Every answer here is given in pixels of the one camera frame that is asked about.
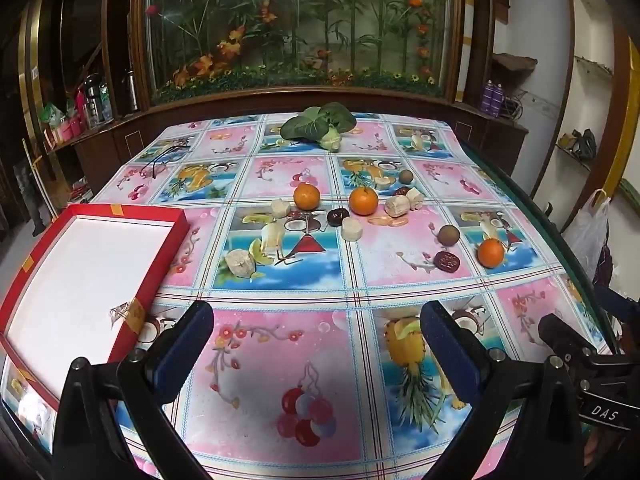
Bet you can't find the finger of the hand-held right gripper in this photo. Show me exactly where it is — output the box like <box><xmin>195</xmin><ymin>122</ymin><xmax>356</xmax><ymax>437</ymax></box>
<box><xmin>538</xmin><ymin>312</ymin><xmax>608</xmax><ymax>361</ymax></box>
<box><xmin>595</xmin><ymin>285</ymin><xmax>640</xmax><ymax>323</ymax></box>

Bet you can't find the wire basket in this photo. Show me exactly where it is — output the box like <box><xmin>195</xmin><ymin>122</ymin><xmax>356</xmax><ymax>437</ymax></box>
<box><xmin>502</xmin><ymin>91</ymin><xmax>526</xmax><ymax>121</ymax></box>

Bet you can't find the white plastic bag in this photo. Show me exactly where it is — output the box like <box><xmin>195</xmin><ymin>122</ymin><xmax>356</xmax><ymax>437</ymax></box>
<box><xmin>562</xmin><ymin>189</ymin><xmax>613</xmax><ymax>281</ymax></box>

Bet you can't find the glass flower display case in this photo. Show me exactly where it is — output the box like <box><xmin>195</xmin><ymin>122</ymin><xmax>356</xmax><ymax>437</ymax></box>
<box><xmin>131</xmin><ymin>0</ymin><xmax>463</xmax><ymax>106</ymax></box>

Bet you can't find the pink plastic container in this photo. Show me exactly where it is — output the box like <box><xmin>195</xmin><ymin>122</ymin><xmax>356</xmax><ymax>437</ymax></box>
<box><xmin>57</xmin><ymin>117</ymin><xmax>83</xmax><ymax>143</ymax></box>

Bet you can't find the wooden display cabinet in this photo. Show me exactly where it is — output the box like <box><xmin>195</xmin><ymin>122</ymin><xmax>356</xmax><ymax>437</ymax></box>
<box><xmin>65</xmin><ymin>0</ymin><xmax>531</xmax><ymax>196</ymax></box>

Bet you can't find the black steel thermos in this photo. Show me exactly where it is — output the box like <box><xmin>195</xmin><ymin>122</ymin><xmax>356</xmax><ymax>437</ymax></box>
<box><xmin>82</xmin><ymin>74</ymin><xmax>103</xmax><ymax>128</ymax></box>

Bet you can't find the printed plastic tablecloth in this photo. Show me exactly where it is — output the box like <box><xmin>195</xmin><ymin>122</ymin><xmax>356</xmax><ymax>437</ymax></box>
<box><xmin>0</xmin><ymin>112</ymin><xmax>621</xmax><ymax>480</ymax></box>

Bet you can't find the green packet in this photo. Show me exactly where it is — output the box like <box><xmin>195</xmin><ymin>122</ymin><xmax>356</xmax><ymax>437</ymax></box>
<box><xmin>40</xmin><ymin>102</ymin><xmax>66</xmax><ymax>128</ymax></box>

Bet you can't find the thin black cord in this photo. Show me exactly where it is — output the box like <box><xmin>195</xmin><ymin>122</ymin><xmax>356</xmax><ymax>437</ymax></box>
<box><xmin>139</xmin><ymin>144</ymin><xmax>193</xmax><ymax>178</ymax></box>

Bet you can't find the orange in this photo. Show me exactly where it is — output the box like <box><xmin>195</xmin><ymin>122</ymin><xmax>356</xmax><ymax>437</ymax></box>
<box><xmin>476</xmin><ymin>238</ymin><xmax>506</xmax><ymax>267</ymax></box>
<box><xmin>348</xmin><ymin>186</ymin><xmax>380</xmax><ymax>216</ymax></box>
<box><xmin>293</xmin><ymin>183</ymin><xmax>321</xmax><ymax>211</ymax></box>

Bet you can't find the silver thermos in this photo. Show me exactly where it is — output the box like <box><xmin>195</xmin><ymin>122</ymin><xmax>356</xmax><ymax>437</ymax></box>
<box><xmin>122</xmin><ymin>71</ymin><xmax>140</xmax><ymax>113</ymax></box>

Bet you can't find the broom handle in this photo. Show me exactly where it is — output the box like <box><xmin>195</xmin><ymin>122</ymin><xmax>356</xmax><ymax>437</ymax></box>
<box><xmin>21</xmin><ymin>139</ymin><xmax>57</xmax><ymax>221</ymax></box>

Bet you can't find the red cardboard box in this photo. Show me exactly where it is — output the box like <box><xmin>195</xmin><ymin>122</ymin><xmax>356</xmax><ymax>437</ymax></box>
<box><xmin>0</xmin><ymin>203</ymin><xmax>191</xmax><ymax>411</ymax></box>

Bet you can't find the green leafy vegetable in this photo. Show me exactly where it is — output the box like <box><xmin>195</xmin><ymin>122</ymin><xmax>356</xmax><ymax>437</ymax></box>
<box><xmin>279</xmin><ymin>102</ymin><xmax>357</xmax><ymax>152</ymax></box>

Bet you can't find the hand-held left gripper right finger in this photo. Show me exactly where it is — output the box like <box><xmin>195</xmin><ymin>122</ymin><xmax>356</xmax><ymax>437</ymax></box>
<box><xmin>419</xmin><ymin>301</ymin><xmax>586</xmax><ymax>480</ymax></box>

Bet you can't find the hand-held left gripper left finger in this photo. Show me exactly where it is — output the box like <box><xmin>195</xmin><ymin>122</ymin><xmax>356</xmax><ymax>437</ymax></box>
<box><xmin>50</xmin><ymin>301</ymin><xmax>216</xmax><ymax>480</ymax></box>

